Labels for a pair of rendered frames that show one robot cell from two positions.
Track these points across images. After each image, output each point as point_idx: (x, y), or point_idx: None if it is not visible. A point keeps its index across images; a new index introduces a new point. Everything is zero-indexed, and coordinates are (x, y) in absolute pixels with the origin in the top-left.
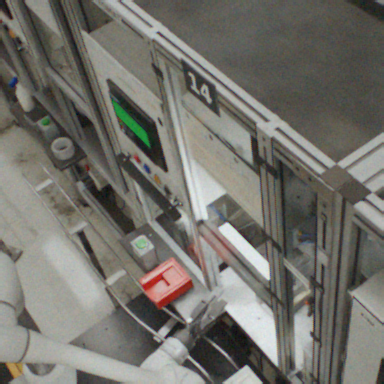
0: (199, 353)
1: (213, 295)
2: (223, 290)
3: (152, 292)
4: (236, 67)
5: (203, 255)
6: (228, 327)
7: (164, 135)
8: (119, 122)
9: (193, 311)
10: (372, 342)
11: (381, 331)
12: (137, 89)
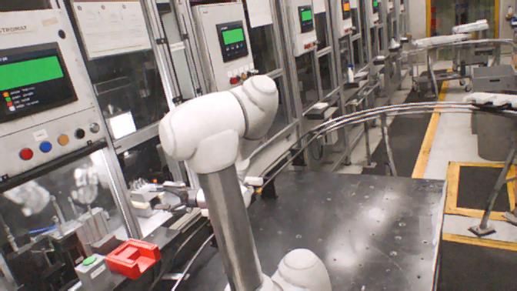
0: (189, 279)
1: (158, 185)
2: (152, 187)
3: (142, 267)
4: None
5: (125, 183)
6: None
7: (68, 47)
8: (5, 100)
9: (174, 185)
10: (211, 25)
11: (209, 11)
12: (28, 19)
